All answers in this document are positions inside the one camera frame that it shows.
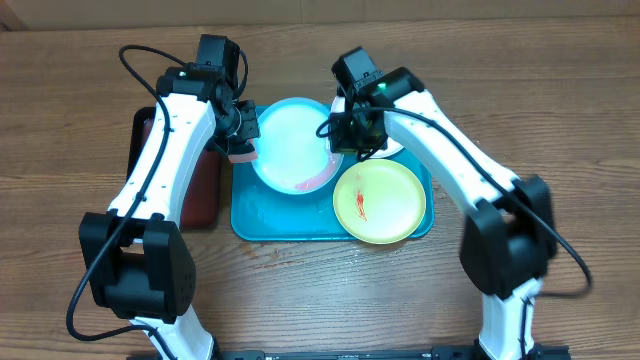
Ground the teal plastic serving tray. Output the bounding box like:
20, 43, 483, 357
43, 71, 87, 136
230, 103, 435, 243

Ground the yellow-green plate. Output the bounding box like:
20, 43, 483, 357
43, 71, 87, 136
333, 159, 427, 245

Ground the white pink-rimmed plate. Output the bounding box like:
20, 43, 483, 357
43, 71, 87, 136
331, 96, 404, 159

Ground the light blue plate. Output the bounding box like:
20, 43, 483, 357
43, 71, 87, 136
251, 97, 343, 195

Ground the black tray with red liquid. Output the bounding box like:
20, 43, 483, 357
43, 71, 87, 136
127, 107, 221, 230

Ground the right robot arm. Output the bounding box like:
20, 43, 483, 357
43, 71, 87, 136
324, 64, 557, 359

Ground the dark green sponge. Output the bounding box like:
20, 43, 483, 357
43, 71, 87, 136
227, 141, 258, 163

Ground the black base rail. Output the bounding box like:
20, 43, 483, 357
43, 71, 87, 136
214, 344, 572, 360

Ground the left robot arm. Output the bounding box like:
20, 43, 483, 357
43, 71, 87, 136
78, 63, 259, 359

